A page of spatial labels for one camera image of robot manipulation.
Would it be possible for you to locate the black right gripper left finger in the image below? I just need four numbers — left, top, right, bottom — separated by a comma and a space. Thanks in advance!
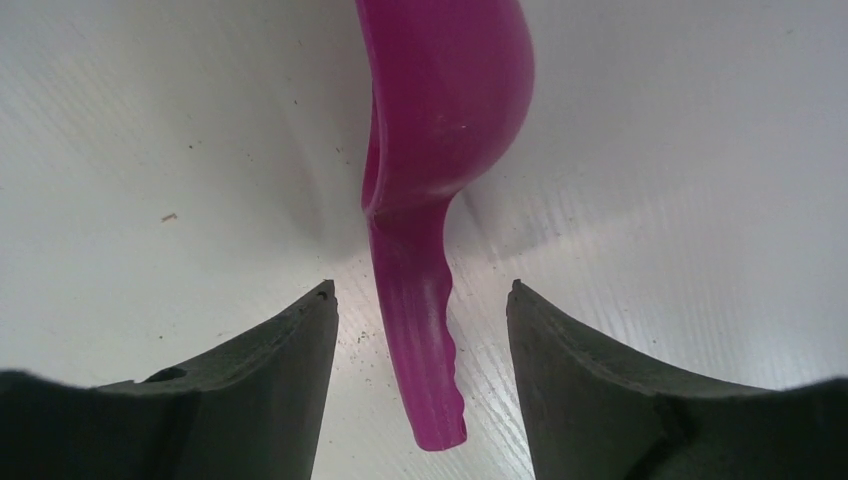
1, 280, 339, 479

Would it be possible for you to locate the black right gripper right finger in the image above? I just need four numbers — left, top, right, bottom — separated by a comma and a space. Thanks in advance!
506, 281, 847, 479

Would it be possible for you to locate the magenta plastic scoop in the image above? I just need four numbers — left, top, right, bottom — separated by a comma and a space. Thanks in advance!
356, 1, 534, 452

